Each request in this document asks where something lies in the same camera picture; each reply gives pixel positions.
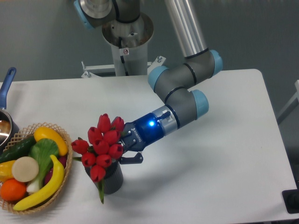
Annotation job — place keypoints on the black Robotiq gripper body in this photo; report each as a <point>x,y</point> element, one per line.
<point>142,132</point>

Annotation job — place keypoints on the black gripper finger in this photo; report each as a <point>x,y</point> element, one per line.
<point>137,159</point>

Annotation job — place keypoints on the red tulip bouquet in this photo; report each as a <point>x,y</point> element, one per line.
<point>101,150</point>

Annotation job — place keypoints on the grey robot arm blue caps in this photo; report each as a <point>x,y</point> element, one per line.
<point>182,105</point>

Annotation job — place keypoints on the dark grey ribbed vase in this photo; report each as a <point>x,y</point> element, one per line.
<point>113,179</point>

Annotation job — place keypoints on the red purple vegetable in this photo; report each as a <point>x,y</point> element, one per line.
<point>63,161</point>

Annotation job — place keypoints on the yellow banana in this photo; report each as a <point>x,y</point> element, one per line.
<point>45,192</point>

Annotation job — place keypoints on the green bok choy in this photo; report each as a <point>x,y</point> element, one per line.
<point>41,152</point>

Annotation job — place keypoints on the yellow squash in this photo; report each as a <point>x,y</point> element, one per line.
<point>44,132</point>

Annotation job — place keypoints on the beige round slice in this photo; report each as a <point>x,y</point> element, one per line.
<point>25,169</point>

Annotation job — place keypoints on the green cucumber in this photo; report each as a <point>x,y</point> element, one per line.
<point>18,150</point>

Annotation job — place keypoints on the woven wicker basket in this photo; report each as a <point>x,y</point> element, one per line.
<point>24,133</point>

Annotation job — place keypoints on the orange fruit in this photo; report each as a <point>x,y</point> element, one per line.
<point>13,190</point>

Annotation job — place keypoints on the yellow bell pepper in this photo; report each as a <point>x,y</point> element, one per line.
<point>6,170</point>

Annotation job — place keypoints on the black device at table edge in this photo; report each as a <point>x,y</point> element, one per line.
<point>291,200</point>

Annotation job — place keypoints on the white metal base frame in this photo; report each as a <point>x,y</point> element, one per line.
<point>109,70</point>

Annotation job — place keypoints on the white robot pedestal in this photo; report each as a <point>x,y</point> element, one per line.
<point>129,42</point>

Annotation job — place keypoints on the blue handled saucepan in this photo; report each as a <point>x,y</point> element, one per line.
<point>8,128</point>

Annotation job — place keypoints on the white frame at right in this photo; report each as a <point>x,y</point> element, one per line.
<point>291,104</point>

